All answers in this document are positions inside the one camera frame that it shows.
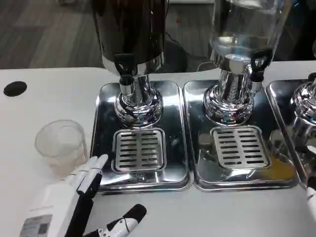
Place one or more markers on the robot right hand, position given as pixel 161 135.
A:
pixel 311 193

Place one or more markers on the black round counter grommet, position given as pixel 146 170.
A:
pixel 15 88

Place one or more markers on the slotted steel drip grid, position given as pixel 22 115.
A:
pixel 240 146
pixel 138 150

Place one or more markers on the black tap of dark dispenser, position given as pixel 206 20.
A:
pixel 124 67

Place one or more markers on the steel tray under dark dispenser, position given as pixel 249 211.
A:
pixel 101 138

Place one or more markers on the steel tray under clear dispenser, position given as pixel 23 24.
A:
pixel 197 172

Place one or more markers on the chrome dispenser pedestal at edge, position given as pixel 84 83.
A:
pixel 304 108

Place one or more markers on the black round stand base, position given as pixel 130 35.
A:
pixel 176 54

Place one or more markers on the black tap of clear dispenser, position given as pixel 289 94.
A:
pixel 259 64

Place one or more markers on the clear ribbed glass cup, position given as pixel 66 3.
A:
pixel 60 145

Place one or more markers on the clear water drink dispenser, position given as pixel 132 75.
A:
pixel 244 24

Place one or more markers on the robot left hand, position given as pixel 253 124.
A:
pixel 56 197

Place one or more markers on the steel tray at edge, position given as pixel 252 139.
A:
pixel 279 98

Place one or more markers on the dark coffee drink dispenser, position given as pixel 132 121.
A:
pixel 130 32

